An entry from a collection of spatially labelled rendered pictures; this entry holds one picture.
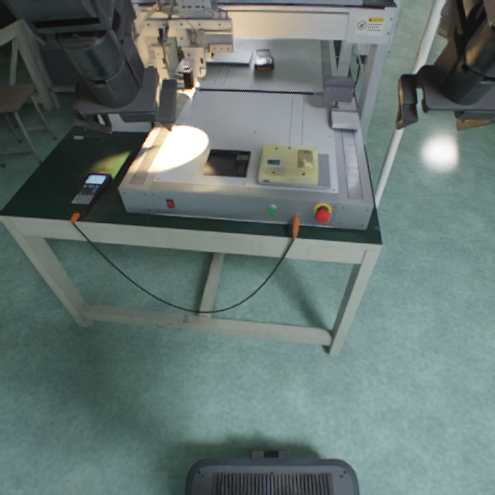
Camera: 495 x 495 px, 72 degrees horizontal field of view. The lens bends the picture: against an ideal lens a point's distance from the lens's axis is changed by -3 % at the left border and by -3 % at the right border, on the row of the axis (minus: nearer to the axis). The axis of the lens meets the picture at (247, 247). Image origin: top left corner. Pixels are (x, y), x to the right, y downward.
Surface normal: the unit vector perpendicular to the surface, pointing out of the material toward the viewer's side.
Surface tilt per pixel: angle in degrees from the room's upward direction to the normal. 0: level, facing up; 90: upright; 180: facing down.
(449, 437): 0
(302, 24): 90
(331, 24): 90
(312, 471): 0
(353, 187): 0
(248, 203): 90
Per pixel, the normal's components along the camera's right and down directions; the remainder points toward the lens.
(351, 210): -0.13, 0.74
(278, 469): -0.02, -0.66
